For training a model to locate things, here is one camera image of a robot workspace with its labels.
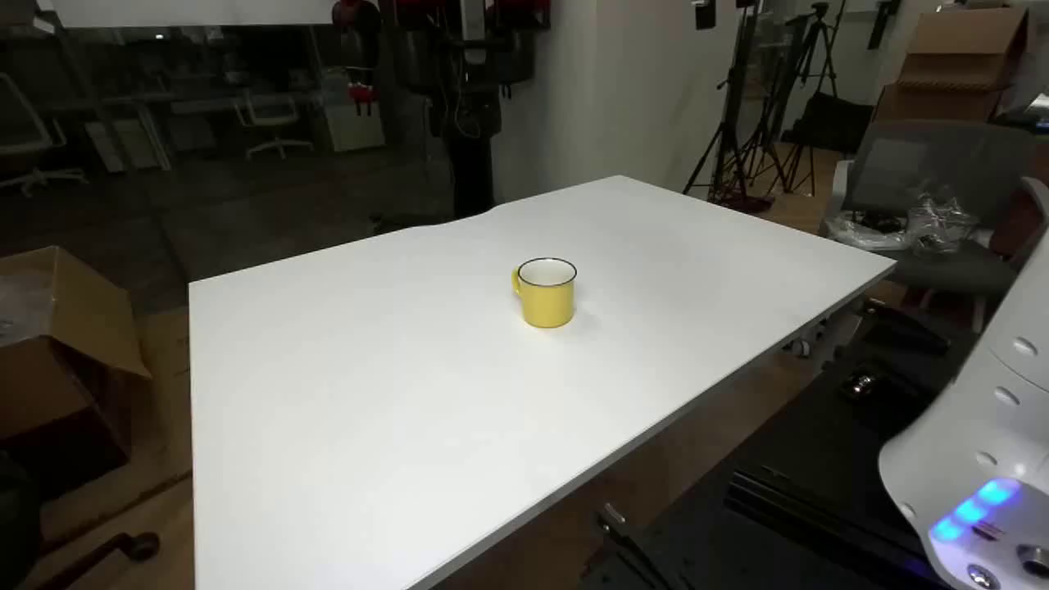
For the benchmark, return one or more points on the black camera tripod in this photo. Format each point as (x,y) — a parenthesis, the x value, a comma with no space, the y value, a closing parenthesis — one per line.
(814,66)
(729,119)

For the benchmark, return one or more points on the open brown cardboard box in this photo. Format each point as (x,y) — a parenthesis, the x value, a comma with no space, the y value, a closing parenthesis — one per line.
(54,362)

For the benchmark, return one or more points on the yellow enamel cup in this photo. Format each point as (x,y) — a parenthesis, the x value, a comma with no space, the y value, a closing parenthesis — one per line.
(547,302)

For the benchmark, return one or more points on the clear plastic bag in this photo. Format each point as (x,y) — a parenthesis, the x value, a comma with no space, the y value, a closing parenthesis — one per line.
(930,225)

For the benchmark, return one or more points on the tall brown cardboard box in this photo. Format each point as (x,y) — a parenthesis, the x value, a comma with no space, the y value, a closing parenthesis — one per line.
(955,66)

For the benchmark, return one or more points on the white office chair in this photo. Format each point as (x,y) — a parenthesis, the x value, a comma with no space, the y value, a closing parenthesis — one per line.
(269,115)
(21,132)

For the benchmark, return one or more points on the black equipment stand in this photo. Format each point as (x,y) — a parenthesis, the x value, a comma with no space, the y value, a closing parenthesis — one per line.
(469,132)

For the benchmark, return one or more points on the white board panel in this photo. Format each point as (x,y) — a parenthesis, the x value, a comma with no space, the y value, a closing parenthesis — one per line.
(184,11)

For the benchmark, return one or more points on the grey armchair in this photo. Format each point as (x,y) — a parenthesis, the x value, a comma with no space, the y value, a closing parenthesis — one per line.
(963,164)

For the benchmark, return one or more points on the white low cabinet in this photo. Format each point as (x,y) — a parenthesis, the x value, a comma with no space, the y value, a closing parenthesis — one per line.
(352,125)

